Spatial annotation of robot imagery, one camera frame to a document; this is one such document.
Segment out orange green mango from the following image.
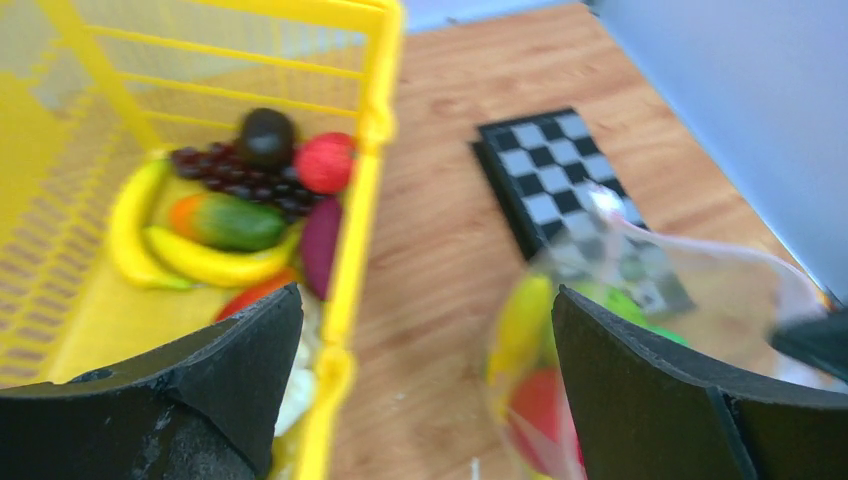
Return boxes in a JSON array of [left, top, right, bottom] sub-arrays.
[[167, 192, 289, 252]]

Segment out white oyster mushroom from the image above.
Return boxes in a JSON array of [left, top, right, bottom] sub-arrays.
[[274, 285, 322, 437]]

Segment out yellow plastic basket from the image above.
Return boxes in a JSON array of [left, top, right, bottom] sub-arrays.
[[1, 1, 405, 479]]

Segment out red strawberry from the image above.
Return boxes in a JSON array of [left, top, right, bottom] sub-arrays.
[[293, 132, 355, 195]]

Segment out dark red grapes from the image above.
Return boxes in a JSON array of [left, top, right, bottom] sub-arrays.
[[168, 142, 327, 220]]

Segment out black white checkerboard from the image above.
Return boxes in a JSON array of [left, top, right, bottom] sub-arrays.
[[472, 108, 694, 317]]

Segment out dark avocado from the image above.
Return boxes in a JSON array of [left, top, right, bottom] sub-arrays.
[[234, 107, 296, 171]]

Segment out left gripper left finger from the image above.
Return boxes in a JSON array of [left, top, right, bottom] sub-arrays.
[[1, 284, 303, 479]]

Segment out yellow banana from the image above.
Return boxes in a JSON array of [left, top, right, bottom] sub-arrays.
[[486, 274, 554, 386], [143, 222, 304, 288], [106, 158, 193, 290]]

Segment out purple sweet potato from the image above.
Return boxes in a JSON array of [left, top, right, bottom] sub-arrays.
[[299, 197, 343, 300]]

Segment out red pepper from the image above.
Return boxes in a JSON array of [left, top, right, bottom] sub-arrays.
[[214, 267, 300, 323]]

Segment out dark red pomegranate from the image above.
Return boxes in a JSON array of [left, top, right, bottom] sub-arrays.
[[507, 367, 585, 479]]

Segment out green vegetable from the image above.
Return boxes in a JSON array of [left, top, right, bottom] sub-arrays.
[[573, 283, 688, 346]]

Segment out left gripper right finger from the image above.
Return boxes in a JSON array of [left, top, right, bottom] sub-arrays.
[[552, 287, 847, 479]]

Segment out clear zip top bag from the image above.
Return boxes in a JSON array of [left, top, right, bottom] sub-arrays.
[[482, 182, 843, 479]]

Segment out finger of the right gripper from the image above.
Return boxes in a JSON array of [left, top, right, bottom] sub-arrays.
[[769, 309, 847, 383]]

